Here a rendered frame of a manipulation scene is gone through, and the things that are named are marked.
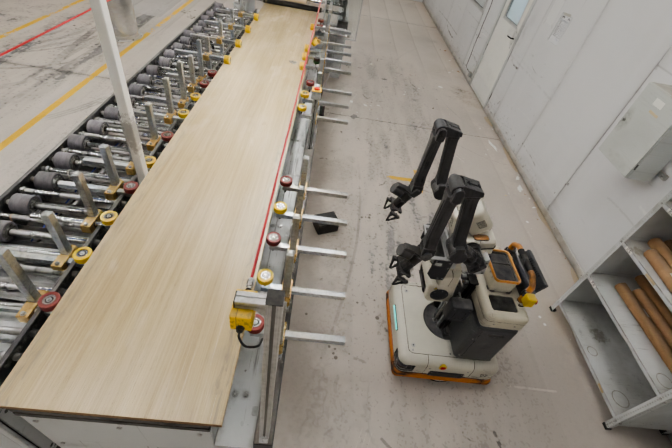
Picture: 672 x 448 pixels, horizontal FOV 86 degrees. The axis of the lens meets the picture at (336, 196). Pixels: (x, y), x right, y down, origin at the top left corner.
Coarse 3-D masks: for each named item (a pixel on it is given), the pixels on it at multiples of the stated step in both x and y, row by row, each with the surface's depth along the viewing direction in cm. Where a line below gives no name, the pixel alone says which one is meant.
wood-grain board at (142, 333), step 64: (256, 64) 356; (192, 128) 259; (256, 128) 272; (192, 192) 212; (256, 192) 220; (128, 256) 173; (192, 256) 179; (64, 320) 147; (128, 320) 151; (192, 320) 155; (64, 384) 130; (128, 384) 133; (192, 384) 137
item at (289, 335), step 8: (256, 336) 164; (288, 336) 163; (296, 336) 164; (304, 336) 164; (312, 336) 165; (320, 336) 165; (328, 336) 166; (336, 336) 167; (344, 336) 167; (336, 344) 167; (344, 344) 166
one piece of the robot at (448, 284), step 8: (448, 224) 196; (448, 232) 195; (488, 232) 176; (472, 240) 172; (480, 240) 172; (488, 240) 172; (488, 248) 174; (424, 264) 213; (456, 264) 195; (424, 272) 211; (448, 272) 198; (456, 272) 198; (432, 280) 204; (440, 280) 198; (448, 280) 197; (456, 280) 197; (432, 288) 203; (440, 288) 203; (448, 288) 202; (424, 296) 210; (432, 296) 208; (440, 296) 207; (448, 296) 208
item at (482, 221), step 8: (480, 200) 169; (456, 208) 173; (480, 208) 165; (456, 216) 170; (480, 216) 165; (488, 216) 167; (472, 224) 168; (480, 224) 168; (488, 224) 168; (472, 232) 172; (480, 232) 172
